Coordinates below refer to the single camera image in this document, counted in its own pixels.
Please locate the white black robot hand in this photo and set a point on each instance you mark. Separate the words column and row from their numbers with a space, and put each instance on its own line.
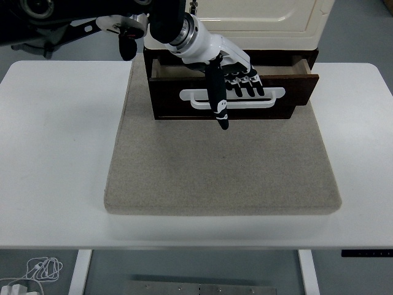
column 212, row 46

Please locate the dark wooden drawer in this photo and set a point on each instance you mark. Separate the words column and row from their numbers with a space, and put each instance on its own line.
column 294, row 89

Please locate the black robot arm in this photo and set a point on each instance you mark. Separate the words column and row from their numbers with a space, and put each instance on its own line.
column 61, row 12

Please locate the cream plastic cabinet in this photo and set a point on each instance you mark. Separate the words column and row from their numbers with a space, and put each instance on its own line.
column 276, row 38

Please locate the dark wooden drawer housing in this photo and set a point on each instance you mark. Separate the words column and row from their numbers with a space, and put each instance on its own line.
column 312, row 56

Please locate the grey felt mat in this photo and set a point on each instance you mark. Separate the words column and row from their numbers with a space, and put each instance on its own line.
column 221, row 166

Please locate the grey metal plate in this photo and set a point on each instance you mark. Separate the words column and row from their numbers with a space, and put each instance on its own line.
column 199, row 289

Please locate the white table leg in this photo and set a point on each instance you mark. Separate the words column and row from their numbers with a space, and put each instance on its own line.
column 308, row 270
column 80, row 270

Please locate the black table control panel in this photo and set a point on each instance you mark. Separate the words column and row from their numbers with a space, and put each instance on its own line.
column 365, row 253

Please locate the white charger plug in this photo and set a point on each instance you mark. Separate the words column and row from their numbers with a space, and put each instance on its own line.
column 15, row 289

